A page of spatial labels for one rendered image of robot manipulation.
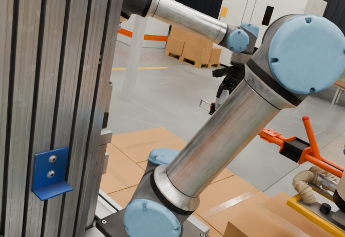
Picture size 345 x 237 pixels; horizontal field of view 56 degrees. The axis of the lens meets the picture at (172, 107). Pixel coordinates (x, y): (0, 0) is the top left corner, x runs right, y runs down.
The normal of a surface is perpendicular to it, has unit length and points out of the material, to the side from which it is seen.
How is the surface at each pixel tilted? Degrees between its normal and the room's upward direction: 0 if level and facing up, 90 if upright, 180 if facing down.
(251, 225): 0
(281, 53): 83
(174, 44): 90
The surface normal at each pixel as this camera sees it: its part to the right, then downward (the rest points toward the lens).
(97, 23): 0.74, 0.37
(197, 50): -0.64, 0.11
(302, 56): -0.08, 0.20
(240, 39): 0.17, 0.37
